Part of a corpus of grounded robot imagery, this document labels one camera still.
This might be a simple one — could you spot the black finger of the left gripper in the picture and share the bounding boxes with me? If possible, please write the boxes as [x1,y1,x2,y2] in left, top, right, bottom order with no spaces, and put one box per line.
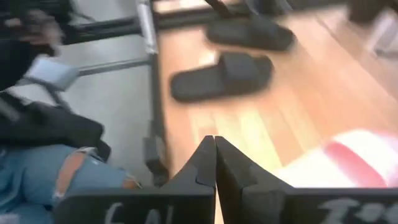
[203,0,237,19]

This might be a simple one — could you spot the pink rubber slide sandal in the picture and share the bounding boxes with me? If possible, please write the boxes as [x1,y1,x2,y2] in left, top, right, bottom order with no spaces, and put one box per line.
[273,129,398,189]

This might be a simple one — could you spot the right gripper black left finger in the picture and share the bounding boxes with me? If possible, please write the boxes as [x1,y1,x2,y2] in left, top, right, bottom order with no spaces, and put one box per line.
[54,136,217,224]

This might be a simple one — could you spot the black camera bracket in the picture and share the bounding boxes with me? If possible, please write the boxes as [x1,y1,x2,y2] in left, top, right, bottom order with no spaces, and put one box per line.
[142,133,170,187]

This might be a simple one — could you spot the black rubber slide sandal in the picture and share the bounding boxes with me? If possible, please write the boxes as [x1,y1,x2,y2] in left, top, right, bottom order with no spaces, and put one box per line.
[169,51,275,103]
[205,15,296,52]

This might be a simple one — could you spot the office chair with grey armrest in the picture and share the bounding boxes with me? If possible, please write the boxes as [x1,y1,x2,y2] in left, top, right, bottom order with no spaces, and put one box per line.
[17,57,111,161]

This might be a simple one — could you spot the person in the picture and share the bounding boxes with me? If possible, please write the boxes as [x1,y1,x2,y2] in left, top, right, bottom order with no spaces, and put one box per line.
[0,0,141,224]

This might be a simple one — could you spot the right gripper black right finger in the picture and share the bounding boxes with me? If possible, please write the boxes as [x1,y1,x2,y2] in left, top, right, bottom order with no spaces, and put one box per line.
[216,136,398,224]

